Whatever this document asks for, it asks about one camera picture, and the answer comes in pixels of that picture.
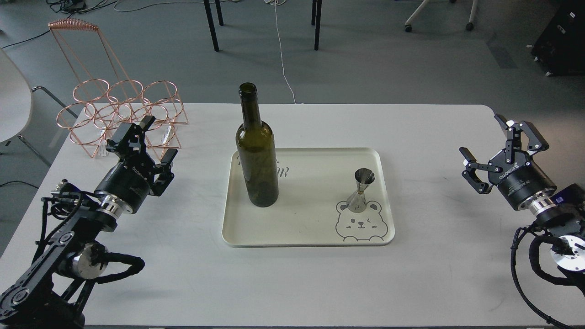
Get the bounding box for cream bear tray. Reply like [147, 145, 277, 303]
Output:
[222, 148, 395, 247]

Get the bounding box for copper wire wine rack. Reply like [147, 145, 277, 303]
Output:
[48, 17, 189, 159]

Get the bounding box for black equipment case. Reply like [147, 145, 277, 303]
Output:
[531, 0, 585, 76]

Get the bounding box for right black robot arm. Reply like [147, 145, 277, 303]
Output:
[459, 114, 585, 329]

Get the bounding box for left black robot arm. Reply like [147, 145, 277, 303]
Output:
[1, 115, 177, 329]

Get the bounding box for black table legs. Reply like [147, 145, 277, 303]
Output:
[202, 0, 323, 52]

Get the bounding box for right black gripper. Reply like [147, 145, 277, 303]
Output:
[459, 114, 557, 210]

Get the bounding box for white office chair base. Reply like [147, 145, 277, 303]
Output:
[402, 0, 481, 33]

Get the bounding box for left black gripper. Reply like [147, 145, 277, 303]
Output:
[94, 115, 178, 214]

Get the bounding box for silver metal jigger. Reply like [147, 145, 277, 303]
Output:
[346, 167, 375, 213]

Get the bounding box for white round side table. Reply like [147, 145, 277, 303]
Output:
[0, 50, 32, 142]

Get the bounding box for dark green wine bottle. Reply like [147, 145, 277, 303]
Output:
[235, 82, 279, 207]

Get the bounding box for black floor cables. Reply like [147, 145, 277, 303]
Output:
[0, 0, 119, 50]

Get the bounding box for white floor cable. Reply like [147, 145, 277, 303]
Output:
[264, 0, 304, 105]

